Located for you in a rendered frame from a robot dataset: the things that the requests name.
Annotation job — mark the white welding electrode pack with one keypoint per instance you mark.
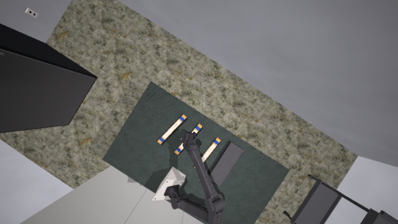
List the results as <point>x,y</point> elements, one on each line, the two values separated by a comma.
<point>172,129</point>

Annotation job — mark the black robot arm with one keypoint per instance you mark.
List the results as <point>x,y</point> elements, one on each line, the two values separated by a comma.
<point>213,211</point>

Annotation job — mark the orange pack with white label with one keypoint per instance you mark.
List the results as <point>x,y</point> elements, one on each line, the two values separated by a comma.
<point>210,149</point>

